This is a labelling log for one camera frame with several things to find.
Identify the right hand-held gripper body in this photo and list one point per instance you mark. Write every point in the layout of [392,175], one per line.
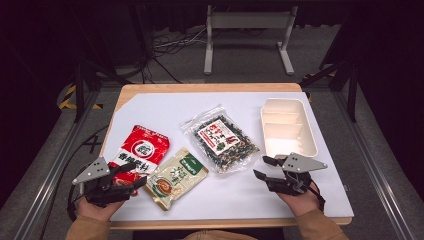
[291,181]

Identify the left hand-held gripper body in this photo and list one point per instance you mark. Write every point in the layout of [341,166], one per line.
[100,191]

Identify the red and white seasoning packet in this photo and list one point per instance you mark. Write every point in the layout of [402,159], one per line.
[146,146]

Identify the white divided plastic box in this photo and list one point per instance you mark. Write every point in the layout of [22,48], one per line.
[286,128]

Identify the beige and green seasoning packet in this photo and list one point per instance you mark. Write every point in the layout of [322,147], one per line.
[178,176]

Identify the person's left hand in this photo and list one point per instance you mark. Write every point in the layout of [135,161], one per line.
[98,211]

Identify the person's right hand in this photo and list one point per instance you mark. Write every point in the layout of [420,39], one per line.
[301,203]

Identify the white table mat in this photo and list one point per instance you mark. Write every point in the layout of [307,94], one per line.
[213,196]

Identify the clear packet of dried vegetables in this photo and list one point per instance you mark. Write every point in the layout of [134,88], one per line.
[220,140]

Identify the person's torso tan clothing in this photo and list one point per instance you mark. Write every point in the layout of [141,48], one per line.
[220,235]

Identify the black metal stand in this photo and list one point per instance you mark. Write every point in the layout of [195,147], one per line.
[346,73]
[79,90]

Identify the black and yellow hazard tape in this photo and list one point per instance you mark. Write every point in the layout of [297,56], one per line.
[66,96]

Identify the aluminium floor rail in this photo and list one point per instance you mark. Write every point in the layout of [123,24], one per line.
[373,166]
[50,180]

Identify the white metal desk frame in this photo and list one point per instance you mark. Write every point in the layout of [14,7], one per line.
[248,21]

